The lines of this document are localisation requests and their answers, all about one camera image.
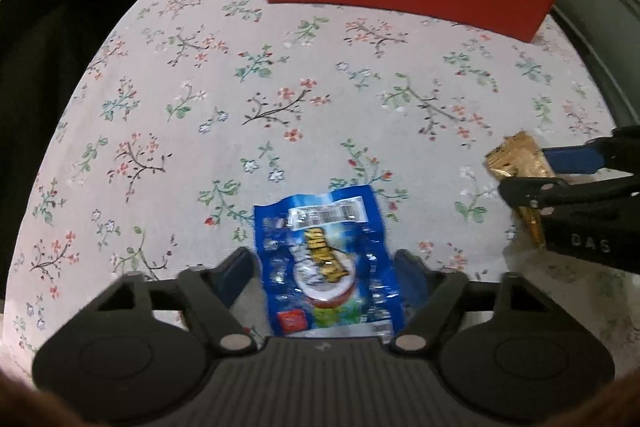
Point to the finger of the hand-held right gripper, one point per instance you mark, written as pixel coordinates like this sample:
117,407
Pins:
570,159
550,192

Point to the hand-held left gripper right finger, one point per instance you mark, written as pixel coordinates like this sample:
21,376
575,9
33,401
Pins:
412,272

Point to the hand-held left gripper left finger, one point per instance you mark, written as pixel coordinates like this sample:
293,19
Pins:
235,269

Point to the gold foil snack packet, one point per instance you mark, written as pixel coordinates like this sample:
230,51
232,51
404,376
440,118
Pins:
520,157

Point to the blue snack packet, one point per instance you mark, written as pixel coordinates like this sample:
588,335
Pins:
325,257

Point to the floral tablecloth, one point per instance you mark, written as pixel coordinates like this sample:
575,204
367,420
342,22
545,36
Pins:
250,82

